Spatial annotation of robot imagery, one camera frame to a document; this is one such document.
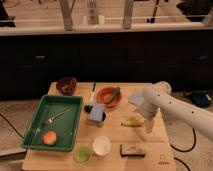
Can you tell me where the white cup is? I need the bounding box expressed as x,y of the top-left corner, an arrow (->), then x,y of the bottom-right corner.
92,136 -> 111,156

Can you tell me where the blue folded cloth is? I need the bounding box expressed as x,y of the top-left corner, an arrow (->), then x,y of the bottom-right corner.
128,89 -> 144,107

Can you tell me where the dark brown bowl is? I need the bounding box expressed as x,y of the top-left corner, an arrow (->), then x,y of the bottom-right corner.
56,77 -> 77,95

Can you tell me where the dark teal object on floor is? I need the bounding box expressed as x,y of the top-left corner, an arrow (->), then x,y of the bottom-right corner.
190,92 -> 211,108

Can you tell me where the black cabinet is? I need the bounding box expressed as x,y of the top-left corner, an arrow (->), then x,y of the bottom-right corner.
0,31 -> 213,100

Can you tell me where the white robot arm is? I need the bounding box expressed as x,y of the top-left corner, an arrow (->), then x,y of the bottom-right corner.
140,81 -> 213,141

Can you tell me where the metal fork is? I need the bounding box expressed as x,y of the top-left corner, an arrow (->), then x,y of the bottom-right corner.
42,108 -> 70,126

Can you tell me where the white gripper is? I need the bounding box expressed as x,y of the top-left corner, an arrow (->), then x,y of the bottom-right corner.
141,103 -> 157,134

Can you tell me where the orange bowl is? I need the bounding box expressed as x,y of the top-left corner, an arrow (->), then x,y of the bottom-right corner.
96,87 -> 122,108

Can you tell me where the black cable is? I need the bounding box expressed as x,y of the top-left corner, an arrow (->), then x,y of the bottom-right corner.
169,128 -> 198,154

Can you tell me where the yellow banana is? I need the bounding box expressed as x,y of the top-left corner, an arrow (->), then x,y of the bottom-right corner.
121,119 -> 144,127

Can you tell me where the green plastic tray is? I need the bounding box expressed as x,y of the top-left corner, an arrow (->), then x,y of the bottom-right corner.
22,95 -> 83,152

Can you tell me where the green cup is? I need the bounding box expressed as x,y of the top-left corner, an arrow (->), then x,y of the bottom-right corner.
74,146 -> 91,164

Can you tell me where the peach fruit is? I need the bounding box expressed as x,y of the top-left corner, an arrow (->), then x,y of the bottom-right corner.
42,131 -> 57,145

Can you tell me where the green cucumber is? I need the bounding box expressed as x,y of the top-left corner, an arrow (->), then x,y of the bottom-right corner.
105,87 -> 120,104

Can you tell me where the white remote device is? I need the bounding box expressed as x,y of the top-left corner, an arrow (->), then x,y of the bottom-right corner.
86,0 -> 99,25

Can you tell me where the black dish brush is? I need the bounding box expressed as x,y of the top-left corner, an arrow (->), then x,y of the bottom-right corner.
84,83 -> 96,113

